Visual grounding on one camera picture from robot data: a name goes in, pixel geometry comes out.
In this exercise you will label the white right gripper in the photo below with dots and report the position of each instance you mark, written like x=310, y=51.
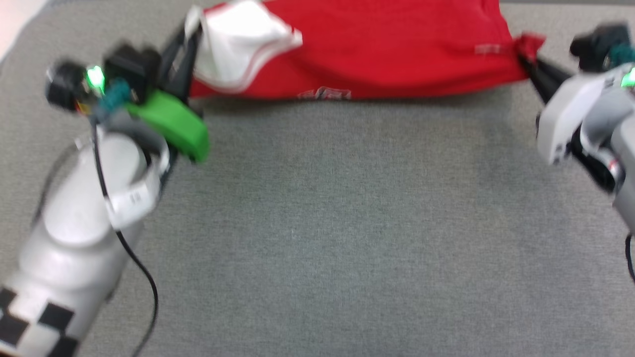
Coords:
x=560, y=119

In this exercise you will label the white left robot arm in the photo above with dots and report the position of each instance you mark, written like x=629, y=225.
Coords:
x=74, y=223

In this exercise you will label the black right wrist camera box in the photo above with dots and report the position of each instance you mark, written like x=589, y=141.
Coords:
x=593, y=47

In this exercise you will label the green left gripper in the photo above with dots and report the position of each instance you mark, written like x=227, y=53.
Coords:
x=173, y=124

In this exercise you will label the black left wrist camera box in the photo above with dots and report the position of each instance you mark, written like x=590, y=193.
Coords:
x=131, y=69

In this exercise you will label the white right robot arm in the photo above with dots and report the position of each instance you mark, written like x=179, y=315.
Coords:
x=625, y=144

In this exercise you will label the red and white shirt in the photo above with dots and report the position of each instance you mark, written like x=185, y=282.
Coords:
x=387, y=44

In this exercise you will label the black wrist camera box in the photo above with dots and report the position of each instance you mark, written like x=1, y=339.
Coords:
x=131, y=69
x=593, y=47

